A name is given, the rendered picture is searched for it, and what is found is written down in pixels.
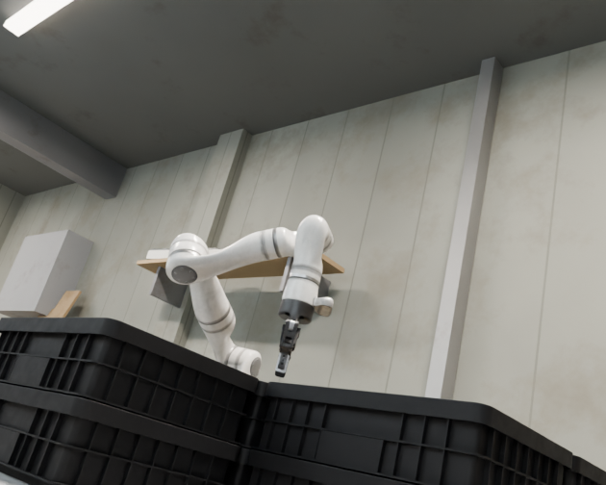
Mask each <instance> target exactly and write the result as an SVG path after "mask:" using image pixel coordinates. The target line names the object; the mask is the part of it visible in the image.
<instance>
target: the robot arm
mask: <svg viewBox="0 0 606 485"><path fill-rule="evenodd" d="M333 242H334V238H333V235H332V233H331V230H330V228H329V226H328V224H327V222H326V220H325V219H324V218H323V217H320V216H317V215H311V216H308V217H305V218H304V219H303V220H302V221H301V223H300V224H299V226H298V229H297V231H290V230H288V229H287V228H285V227H278V228H273V229H268V230H264V231H259V232H256V233H252V234H250V235H248V236H246V237H244V238H242V239H240V240H239V241H237V242H235V243H233V244H231V245H230V246H228V247H226V248H224V249H222V250H220V251H217V252H216V253H212V254H210V253H209V250H208V247H207V246H206V244H205V243H204V242H203V241H202V240H201V239H200V238H199V237H197V236H195V235H193V234H190V233H184V234H181V235H179V236H177V237H176V238H175V239H174V241H173V242H172V244H171V246H170V248H169V252H168V257H167V261H166V267H165V271H166V275H167V276H168V278H169V279H170V280H171V281H173V282H175V283H177V284H181V285H189V287H190V294H191V300H192V306H193V310H194V313H195V315H196V318H197V320H198V322H199V324H200V326H201V328H202V329H203V331H204V333H205V335H206V337H207V339H208V341H209V343H210V345H211V348H212V350H213V352H214V355H215V359H216V360H217V362H220V363H222V364H224V365H227V366H229V367H232V368H234V369H236V370H240V371H242V372H245V373H247V374H250V375H252V376H254V377H257V378H258V375H259V372H260V369H261V364H262V357H261V354H260V353H259V352H258V351H256V350H252V349H248V348H243V347H239V346H236V345H234V344H233V342H232V340H231V338H230V336H231V334H232V332H233V330H234V327H235V323H236V318H235V315H234V312H233V310H232V307H231V305H230V303H229V301H228V299H227V297H226V295H225V293H224V291H223V289H222V287H221V285H220V283H219V281H218V279H217V277H216V276H217V275H219V274H222V273H225V272H228V271H230V270H233V269H236V268H241V267H244V266H247V265H251V264H254V263H259V262H262V261H268V260H273V259H278V258H283V257H287V256H291V257H294V258H293V263H292V266H291V270H290V276H289V280H288V282H287V285H286V287H285V289H284V292H283V296H282V300H281V303H280V307H279V311H278V316H279V317H280V318H281V319H285V320H286V324H284V323H283V327H282V333H281V334H282V335H281V338H280V345H279V347H280V348H279V352H280V353H279V356H278V360H277V364H276V368H275V370H276V372H275V376H278V377H281V378H284V377H285V375H286V371H287V367H288V363H289V360H290V358H291V353H292V352H293V351H294V349H295V345H296V341H297V339H298V338H299V334H300V330H301V328H298V327H297V326H298V325H299V324H309V323H311V321H312V318H313V314H314V311H315V312H316V313H318V314H319V315H320V316H323V317H329V316H330V315H331V312H332V308H333V304H334V301H333V299H332V298H330V297H322V298H317V292H318V287H319V283H320V279H321V275H322V269H323V266H322V261H321V257H322V254H324V253H326V252H327V251H328V250H330V248H331V247H332V245H333Z"/></svg>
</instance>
